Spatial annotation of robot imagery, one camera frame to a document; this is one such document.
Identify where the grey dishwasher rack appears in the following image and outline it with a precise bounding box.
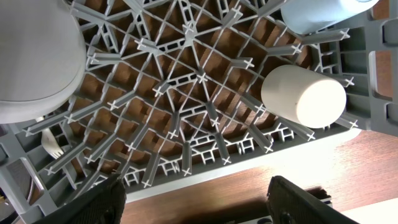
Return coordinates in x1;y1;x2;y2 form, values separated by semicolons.
1;0;397;223

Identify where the white plastic fork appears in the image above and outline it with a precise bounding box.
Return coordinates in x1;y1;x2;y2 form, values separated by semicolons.
41;128;64;159

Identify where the grey plate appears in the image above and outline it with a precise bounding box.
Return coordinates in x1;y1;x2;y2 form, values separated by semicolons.
1;0;86;124

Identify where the small white cup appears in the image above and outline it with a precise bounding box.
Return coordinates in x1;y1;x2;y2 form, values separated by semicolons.
261;65;346;128

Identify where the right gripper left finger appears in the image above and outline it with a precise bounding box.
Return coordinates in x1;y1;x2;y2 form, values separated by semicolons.
35;174;126;224

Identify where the blue plastic cup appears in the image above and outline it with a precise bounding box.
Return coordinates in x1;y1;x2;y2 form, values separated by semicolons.
280;0;378;34

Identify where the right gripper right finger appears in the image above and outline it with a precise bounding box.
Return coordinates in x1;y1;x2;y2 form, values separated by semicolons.
267;175;356;224

